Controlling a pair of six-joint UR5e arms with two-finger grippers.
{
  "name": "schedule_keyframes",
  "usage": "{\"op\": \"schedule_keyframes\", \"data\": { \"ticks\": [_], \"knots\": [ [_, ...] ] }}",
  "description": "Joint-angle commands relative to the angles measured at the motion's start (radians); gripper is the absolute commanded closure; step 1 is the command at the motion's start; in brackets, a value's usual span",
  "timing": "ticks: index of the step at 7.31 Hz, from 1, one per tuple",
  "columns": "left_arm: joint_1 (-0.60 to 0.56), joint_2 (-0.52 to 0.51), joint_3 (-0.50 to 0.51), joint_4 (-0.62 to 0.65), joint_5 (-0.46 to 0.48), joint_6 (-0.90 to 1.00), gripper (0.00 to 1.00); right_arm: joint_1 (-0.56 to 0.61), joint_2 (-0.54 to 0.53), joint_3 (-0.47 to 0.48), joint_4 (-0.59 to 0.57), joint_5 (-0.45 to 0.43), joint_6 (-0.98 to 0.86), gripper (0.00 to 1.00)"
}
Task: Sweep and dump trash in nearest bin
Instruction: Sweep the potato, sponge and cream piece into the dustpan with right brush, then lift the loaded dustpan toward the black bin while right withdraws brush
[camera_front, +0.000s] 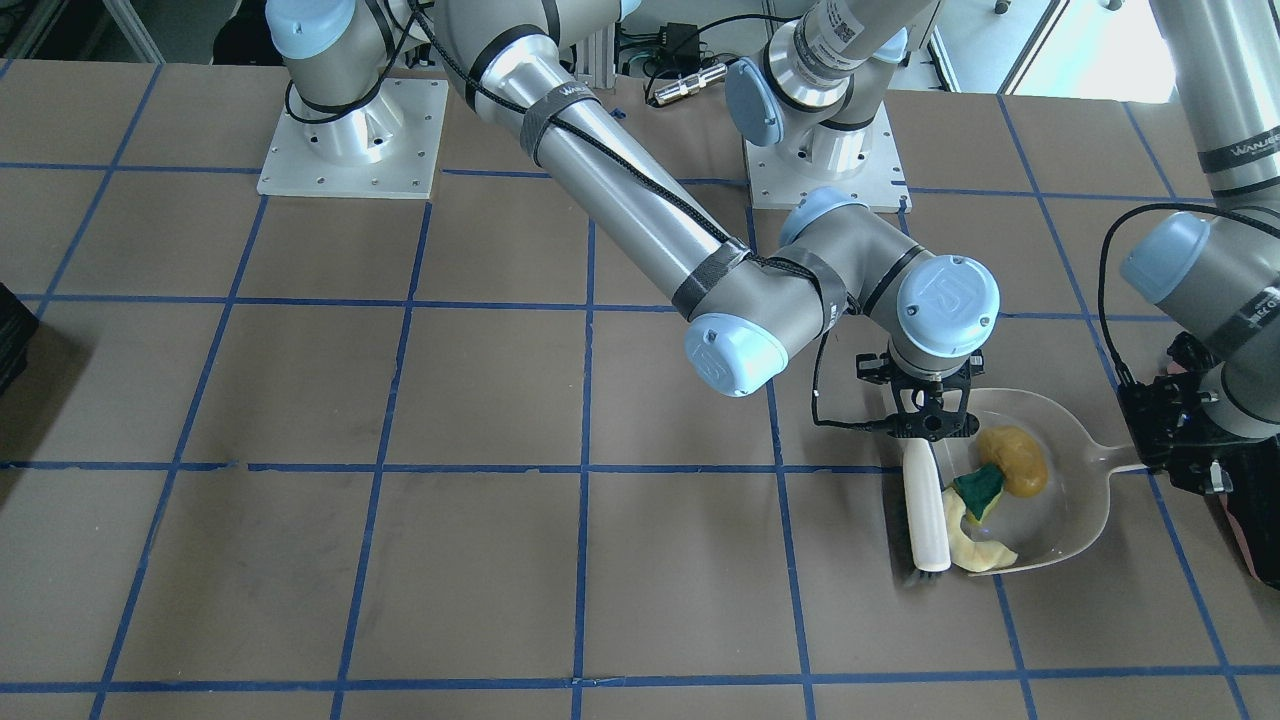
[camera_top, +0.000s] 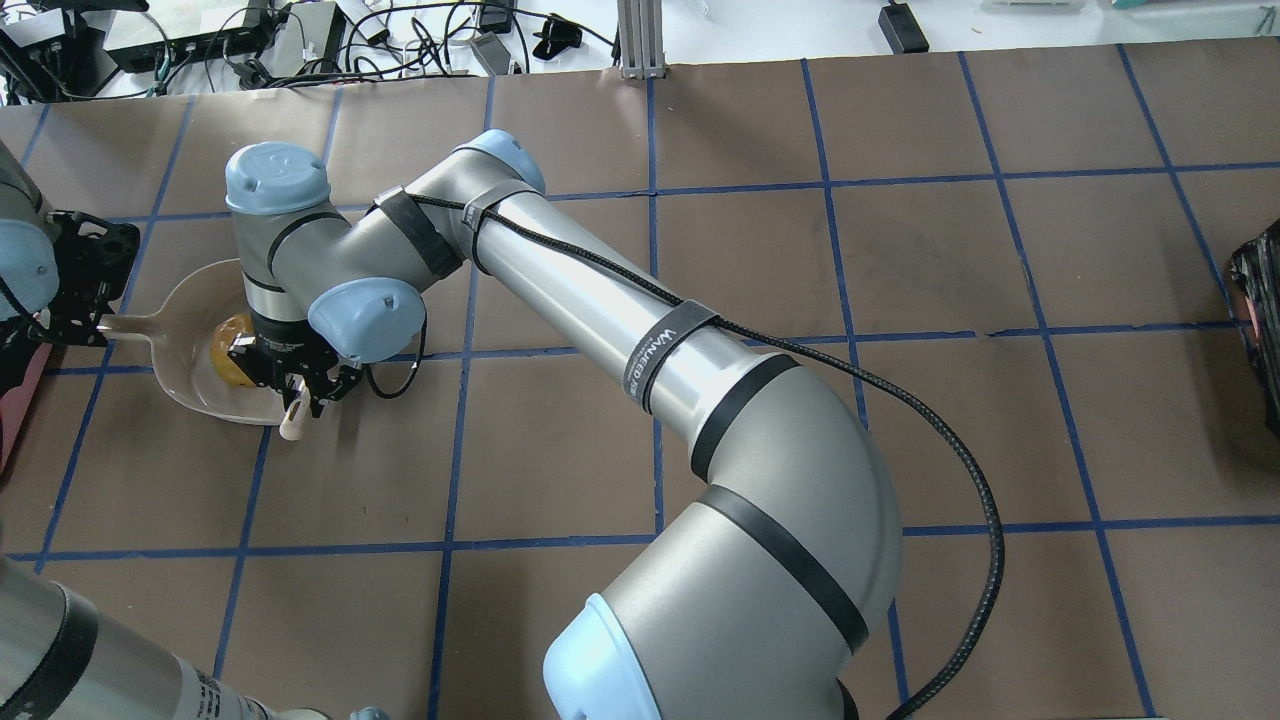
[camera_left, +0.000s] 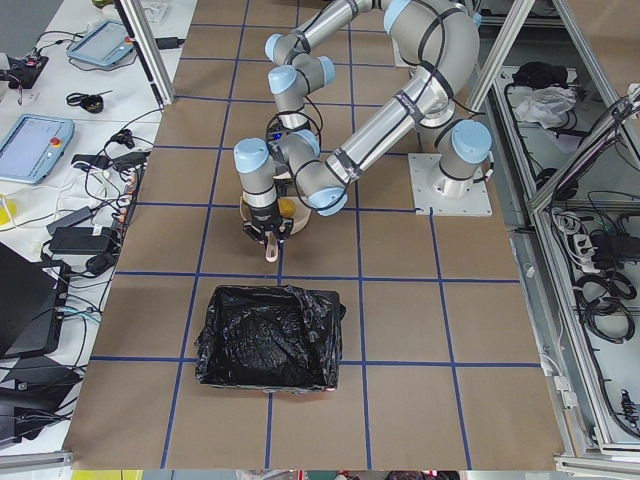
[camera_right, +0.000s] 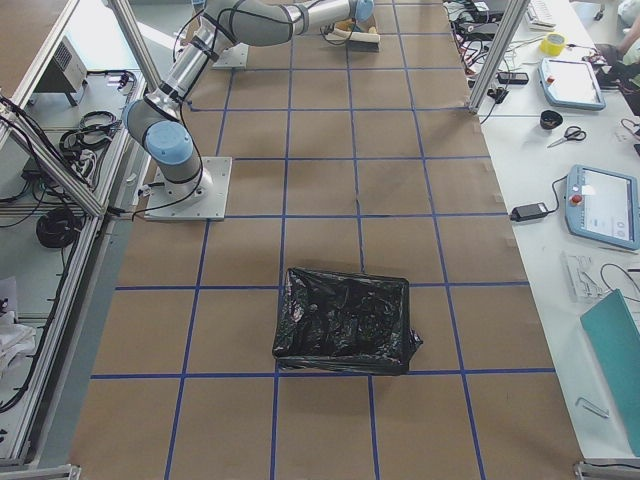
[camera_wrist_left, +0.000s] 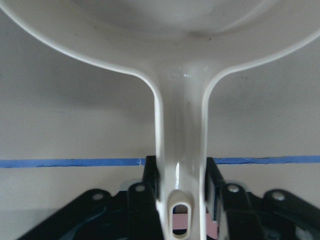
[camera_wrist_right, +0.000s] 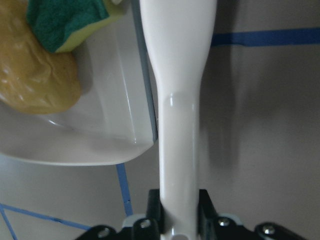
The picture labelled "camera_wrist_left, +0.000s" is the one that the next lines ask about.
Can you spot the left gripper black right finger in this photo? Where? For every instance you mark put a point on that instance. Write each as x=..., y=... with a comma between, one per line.
x=229, y=206

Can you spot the beige plastic dustpan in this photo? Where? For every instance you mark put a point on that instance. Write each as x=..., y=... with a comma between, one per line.
x=180, y=49

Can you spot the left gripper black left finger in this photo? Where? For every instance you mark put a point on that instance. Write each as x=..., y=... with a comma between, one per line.
x=143, y=218

